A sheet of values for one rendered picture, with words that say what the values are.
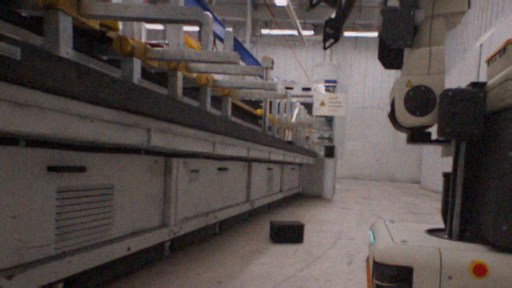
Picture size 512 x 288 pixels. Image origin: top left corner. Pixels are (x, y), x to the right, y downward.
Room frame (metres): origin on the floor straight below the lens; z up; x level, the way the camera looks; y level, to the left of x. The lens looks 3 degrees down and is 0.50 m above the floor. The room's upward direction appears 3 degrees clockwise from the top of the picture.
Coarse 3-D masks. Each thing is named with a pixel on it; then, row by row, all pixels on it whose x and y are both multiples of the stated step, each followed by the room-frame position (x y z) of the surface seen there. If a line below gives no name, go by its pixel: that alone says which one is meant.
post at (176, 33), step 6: (174, 0) 1.34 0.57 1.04; (180, 0) 1.34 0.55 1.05; (174, 24) 1.34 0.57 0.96; (180, 24) 1.35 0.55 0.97; (174, 30) 1.34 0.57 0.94; (180, 30) 1.34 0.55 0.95; (174, 36) 1.34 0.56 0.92; (180, 36) 1.35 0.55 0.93; (174, 42) 1.34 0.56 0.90; (180, 42) 1.35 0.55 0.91; (174, 48) 1.34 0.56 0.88; (180, 48) 1.35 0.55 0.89; (174, 72) 1.34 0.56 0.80; (180, 72) 1.35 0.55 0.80; (174, 78) 1.33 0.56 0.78; (180, 78) 1.35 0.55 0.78; (168, 84) 1.34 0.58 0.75; (174, 84) 1.33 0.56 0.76; (180, 84) 1.35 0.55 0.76; (168, 90) 1.34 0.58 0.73; (174, 90) 1.33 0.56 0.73; (180, 90) 1.36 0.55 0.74
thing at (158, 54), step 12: (96, 48) 1.14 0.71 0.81; (108, 48) 1.13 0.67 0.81; (156, 48) 1.12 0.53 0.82; (156, 60) 1.15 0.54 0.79; (168, 60) 1.14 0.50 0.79; (180, 60) 1.13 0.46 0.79; (192, 60) 1.12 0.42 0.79; (204, 60) 1.11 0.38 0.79; (216, 60) 1.11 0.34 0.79; (228, 60) 1.10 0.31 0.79
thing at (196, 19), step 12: (12, 0) 0.89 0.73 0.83; (24, 0) 0.89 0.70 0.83; (24, 12) 0.90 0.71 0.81; (36, 12) 0.90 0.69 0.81; (84, 12) 0.88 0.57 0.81; (96, 12) 0.87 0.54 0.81; (108, 12) 0.87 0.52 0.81; (120, 12) 0.87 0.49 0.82; (132, 12) 0.87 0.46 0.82; (144, 12) 0.86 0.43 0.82; (156, 12) 0.86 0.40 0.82; (168, 12) 0.86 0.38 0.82; (180, 12) 0.86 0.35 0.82; (192, 12) 0.85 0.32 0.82; (204, 12) 0.88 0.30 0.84
